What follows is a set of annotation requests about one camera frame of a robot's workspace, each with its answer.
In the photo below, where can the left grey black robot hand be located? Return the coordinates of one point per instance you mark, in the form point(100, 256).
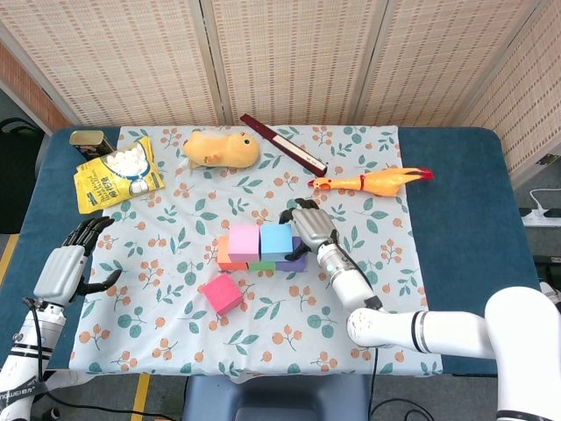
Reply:
point(59, 272)

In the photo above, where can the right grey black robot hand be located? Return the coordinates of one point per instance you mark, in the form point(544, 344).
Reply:
point(313, 230)

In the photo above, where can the purple foam cube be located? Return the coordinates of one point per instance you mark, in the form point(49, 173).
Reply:
point(296, 263)

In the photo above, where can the light blue foam cube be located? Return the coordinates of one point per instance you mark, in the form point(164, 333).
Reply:
point(276, 241)

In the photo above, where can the green foam cube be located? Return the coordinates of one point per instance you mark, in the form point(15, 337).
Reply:
point(262, 266)

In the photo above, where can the light pink foam cube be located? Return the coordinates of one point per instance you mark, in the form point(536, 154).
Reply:
point(243, 243)

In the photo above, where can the orange foam cube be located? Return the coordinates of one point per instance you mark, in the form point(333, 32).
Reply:
point(222, 254)

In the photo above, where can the magenta foam cube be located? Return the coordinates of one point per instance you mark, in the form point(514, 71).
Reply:
point(222, 294)

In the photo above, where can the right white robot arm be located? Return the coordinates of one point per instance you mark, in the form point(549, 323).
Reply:
point(416, 329)

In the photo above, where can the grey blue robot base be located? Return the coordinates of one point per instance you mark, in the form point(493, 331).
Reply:
point(276, 399)

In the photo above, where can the yellow rubber chicken toy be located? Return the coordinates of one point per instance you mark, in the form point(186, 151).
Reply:
point(381, 180)

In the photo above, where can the dark red folded fan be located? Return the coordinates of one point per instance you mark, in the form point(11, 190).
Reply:
point(280, 142)

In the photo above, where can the yellow marshmallow snack bag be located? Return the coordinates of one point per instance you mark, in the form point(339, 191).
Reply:
point(109, 180)

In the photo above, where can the black chair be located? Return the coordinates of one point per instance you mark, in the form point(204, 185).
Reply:
point(17, 175)

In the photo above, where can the yellow plush animal toy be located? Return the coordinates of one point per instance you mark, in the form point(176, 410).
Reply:
point(223, 149)

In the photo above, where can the floral print tablecloth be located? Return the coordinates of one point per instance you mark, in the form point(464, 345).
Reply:
point(263, 351)

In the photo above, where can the olive metal tin can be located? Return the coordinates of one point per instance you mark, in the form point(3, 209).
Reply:
point(90, 142)

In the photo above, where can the blue felt table cover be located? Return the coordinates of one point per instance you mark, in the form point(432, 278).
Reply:
point(460, 197)

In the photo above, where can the beige woven folding screen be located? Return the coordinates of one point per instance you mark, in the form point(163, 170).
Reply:
point(285, 57)

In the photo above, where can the white power strip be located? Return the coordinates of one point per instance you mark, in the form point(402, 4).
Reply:
point(534, 219)

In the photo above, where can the black white sneaker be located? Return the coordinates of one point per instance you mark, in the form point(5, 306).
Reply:
point(553, 294)

